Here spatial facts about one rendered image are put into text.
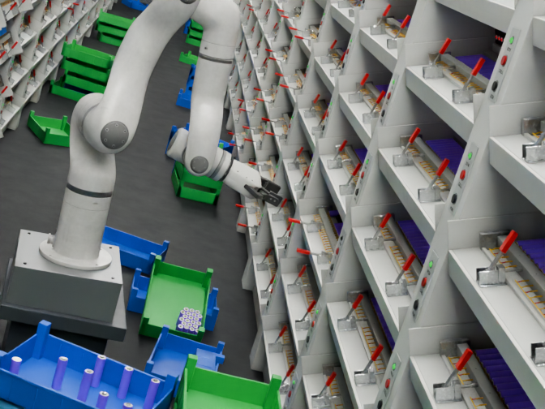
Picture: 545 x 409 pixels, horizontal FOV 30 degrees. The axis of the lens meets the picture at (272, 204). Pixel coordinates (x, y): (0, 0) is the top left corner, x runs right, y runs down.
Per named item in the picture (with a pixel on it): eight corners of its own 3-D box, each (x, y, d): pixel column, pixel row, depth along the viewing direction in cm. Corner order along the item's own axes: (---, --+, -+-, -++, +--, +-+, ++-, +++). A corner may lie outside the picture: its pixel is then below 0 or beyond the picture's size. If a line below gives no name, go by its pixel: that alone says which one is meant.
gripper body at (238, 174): (215, 170, 279) (250, 188, 282) (215, 186, 270) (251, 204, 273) (229, 148, 277) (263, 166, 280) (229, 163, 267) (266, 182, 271)
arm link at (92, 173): (71, 195, 254) (91, 103, 248) (55, 170, 270) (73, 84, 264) (118, 200, 260) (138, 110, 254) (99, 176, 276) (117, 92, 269)
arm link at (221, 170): (208, 168, 278) (216, 173, 279) (208, 182, 270) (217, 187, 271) (223, 144, 275) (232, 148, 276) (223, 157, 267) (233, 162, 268)
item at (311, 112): (316, 161, 317) (313, 118, 313) (298, 120, 375) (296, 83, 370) (381, 155, 318) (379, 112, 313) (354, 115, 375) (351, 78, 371)
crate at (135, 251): (75, 248, 380) (79, 229, 378) (93, 235, 399) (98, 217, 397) (149, 274, 377) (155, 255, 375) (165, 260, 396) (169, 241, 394)
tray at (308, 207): (323, 304, 255) (320, 269, 252) (300, 229, 313) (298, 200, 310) (402, 297, 256) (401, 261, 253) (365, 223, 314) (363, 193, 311)
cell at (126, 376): (114, 397, 198) (123, 367, 196) (118, 393, 200) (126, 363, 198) (123, 400, 198) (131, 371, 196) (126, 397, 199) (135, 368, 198)
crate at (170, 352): (206, 406, 292) (213, 382, 290) (139, 386, 292) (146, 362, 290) (218, 364, 321) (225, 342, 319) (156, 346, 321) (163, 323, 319)
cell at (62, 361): (49, 387, 194) (57, 357, 192) (53, 384, 196) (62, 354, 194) (57, 391, 194) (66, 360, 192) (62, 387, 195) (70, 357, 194)
